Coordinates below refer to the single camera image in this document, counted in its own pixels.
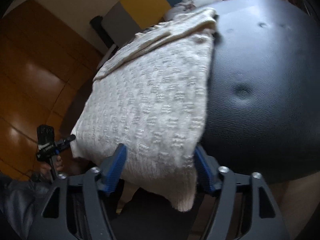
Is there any multicolour sofa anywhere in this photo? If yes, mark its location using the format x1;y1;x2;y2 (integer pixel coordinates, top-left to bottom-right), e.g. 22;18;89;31
88;0;238;55

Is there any person left forearm black sleeve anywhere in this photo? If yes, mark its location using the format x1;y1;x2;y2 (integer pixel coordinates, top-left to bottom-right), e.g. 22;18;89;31
1;173;52;239

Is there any grey deer print pillow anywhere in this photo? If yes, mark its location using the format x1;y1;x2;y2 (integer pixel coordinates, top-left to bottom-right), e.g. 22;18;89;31
163;0;222;22

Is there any person left hand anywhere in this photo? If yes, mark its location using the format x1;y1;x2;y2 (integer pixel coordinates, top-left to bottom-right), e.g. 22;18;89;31
40;155;63;181

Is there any cream knitted sweater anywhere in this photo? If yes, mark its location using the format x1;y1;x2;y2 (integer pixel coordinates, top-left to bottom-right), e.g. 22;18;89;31
71;7;216;212

